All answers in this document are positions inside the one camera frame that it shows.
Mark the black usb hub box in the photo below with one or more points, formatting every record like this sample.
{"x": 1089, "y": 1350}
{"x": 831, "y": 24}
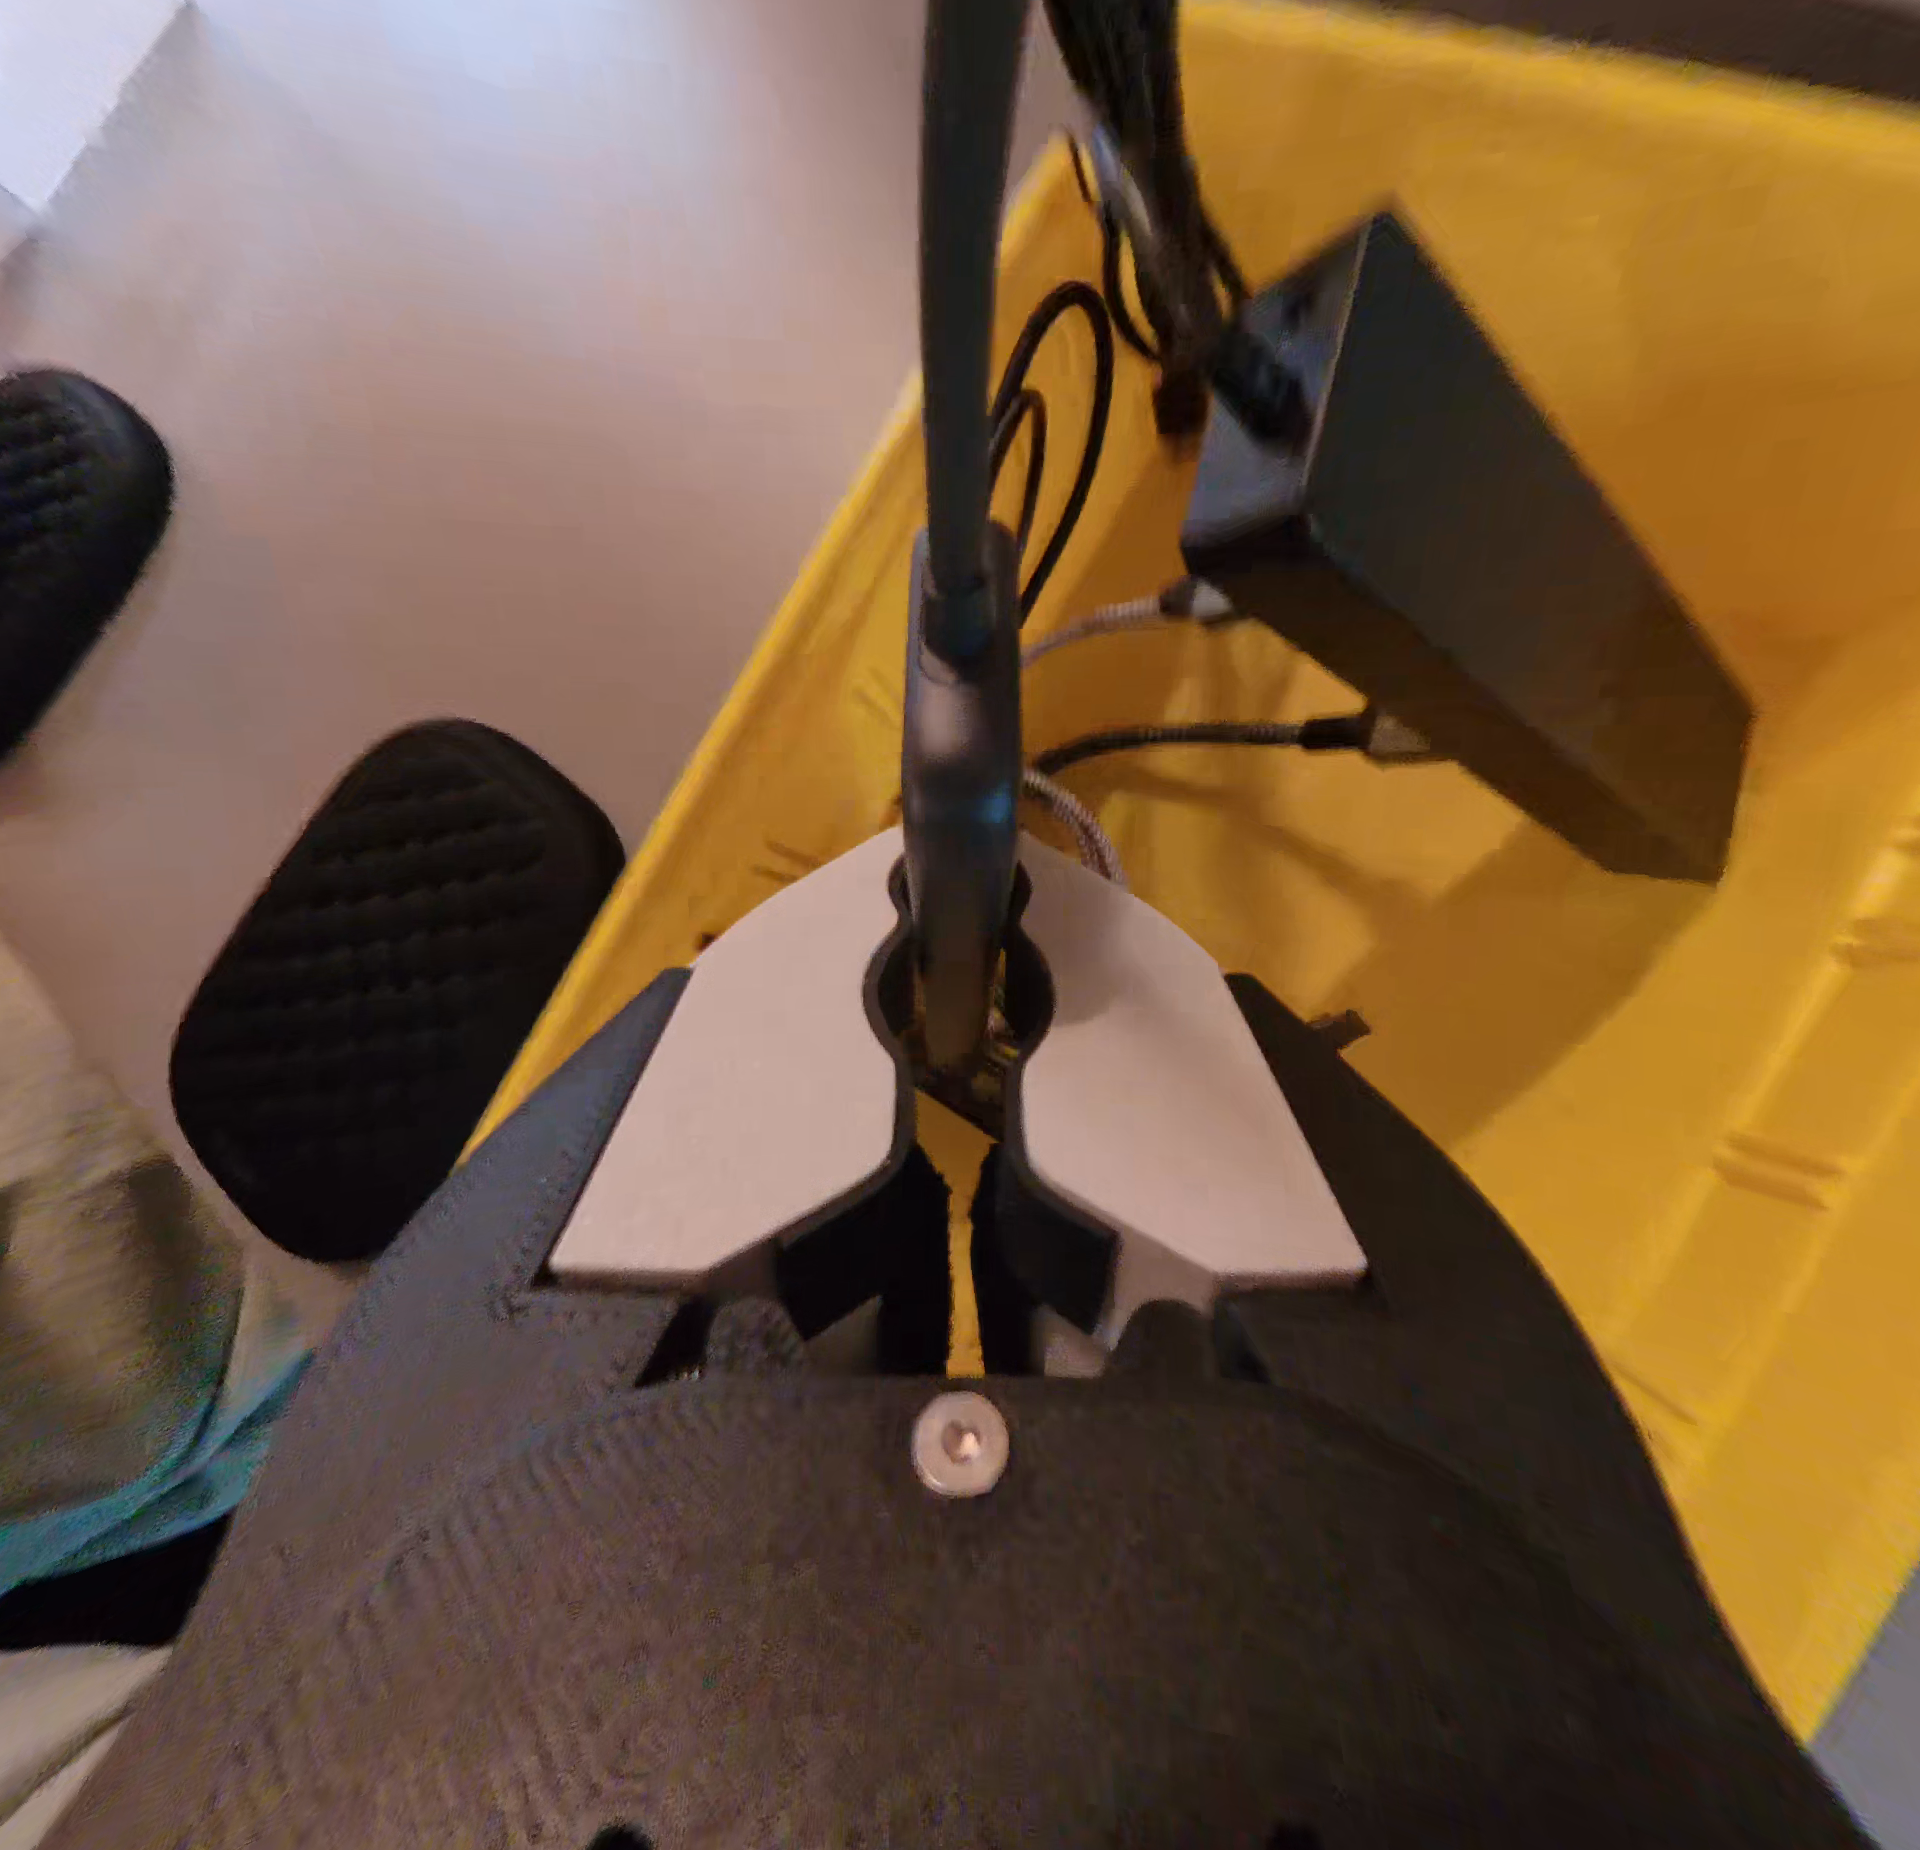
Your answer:
{"x": 1469, "y": 560}

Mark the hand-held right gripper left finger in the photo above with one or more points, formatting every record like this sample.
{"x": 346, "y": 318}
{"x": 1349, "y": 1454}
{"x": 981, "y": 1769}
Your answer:
{"x": 720, "y": 1100}

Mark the black textured pad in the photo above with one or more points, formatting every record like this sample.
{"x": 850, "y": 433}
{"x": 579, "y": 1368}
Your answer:
{"x": 391, "y": 981}
{"x": 69, "y": 530}

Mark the person's pale trouser leg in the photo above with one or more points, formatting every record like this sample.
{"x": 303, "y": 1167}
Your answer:
{"x": 106, "y": 1311}

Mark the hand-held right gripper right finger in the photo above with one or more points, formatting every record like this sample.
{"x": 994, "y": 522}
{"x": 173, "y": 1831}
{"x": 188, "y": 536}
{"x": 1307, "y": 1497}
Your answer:
{"x": 1184, "y": 1116}

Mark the yellow plastic bin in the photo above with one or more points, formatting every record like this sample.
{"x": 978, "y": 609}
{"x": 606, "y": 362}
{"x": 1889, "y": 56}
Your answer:
{"x": 1574, "y": 379}

